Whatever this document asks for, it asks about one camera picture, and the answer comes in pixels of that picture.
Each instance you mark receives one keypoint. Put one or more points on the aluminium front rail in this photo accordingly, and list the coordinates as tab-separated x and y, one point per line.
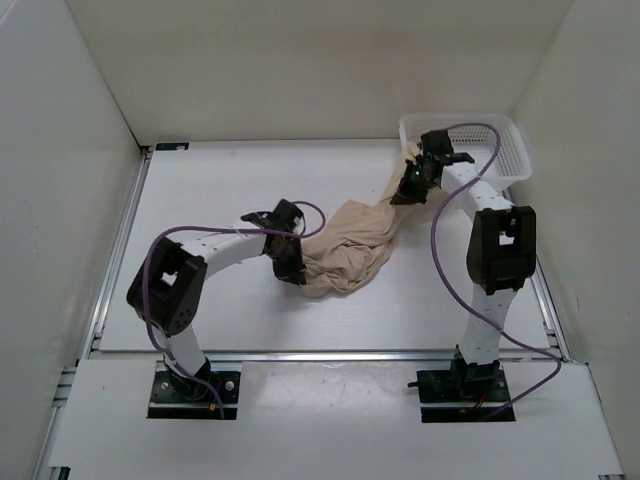
513	355

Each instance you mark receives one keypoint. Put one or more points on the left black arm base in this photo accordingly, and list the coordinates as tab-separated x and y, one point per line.
172	398

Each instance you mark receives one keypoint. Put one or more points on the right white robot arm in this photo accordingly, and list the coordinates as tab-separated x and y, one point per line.
501	252

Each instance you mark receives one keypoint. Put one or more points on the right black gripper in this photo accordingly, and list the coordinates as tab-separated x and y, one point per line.
405	194

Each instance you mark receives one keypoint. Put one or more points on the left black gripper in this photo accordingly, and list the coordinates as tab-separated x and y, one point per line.
292	270

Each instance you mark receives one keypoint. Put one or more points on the beige trousers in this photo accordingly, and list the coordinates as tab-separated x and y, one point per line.
357	240

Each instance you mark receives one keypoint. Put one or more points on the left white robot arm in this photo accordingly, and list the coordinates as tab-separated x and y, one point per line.
166	291

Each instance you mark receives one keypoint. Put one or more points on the white plastic mesh basket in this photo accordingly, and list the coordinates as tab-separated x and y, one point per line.
470	134

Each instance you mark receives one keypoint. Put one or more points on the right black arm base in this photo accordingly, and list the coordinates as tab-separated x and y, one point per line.
442	401

